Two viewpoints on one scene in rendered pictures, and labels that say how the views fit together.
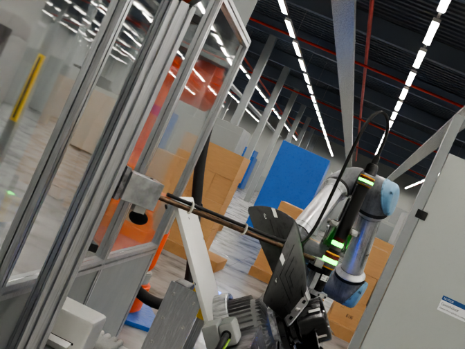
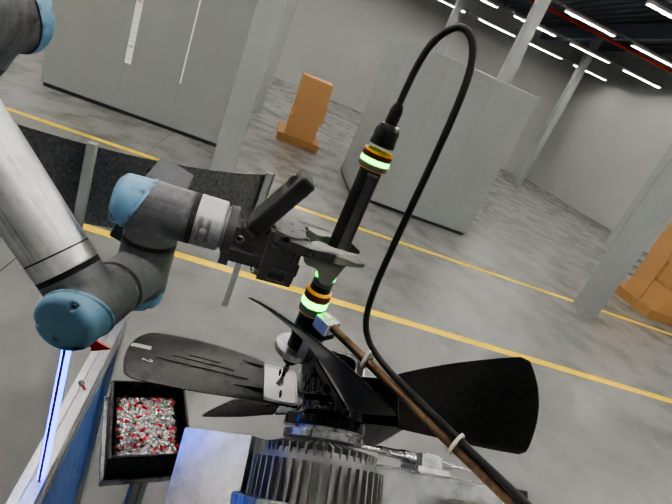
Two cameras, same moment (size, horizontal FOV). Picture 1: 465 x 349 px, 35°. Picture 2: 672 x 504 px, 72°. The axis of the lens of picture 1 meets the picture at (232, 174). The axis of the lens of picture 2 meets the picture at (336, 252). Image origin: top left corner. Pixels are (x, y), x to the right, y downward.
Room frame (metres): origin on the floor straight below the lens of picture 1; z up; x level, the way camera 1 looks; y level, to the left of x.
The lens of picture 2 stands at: (2.37, 0.26, 1.72)
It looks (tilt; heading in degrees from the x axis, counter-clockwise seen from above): 21 degrees down; 246
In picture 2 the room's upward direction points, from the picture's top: 23 degrees clockwise
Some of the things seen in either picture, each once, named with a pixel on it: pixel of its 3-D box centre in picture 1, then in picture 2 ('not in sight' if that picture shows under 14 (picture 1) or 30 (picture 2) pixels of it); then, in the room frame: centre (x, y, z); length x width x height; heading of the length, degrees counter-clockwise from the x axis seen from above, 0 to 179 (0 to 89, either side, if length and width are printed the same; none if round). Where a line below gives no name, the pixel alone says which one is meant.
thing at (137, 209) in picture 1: (139, 215); not in sight; (1.83, 0.17, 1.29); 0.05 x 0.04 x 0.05; 118
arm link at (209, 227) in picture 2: not in sight; (211, 224); (2.29, -0.37, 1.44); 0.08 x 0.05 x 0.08; 83
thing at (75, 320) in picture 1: (64, 325); not in sight; (1.98, 0.25, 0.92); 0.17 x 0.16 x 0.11; 83
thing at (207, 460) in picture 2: not in sight; (219, 470); (2.15, -0.33, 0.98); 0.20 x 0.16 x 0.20; 83
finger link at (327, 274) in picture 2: (331, 230); (331, 268); (2.11, -0.32, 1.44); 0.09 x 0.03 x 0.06; 163
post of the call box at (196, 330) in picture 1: (194, 333); not in sight; (2.49, -0.11, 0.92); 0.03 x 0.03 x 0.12; 83
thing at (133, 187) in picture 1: (136, 188); not in sight; (1.81, 0.20, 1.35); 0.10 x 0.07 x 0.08; 118
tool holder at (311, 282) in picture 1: (319, 277); (307, 331); (2.10, -0.34, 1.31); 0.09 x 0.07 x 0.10; 118
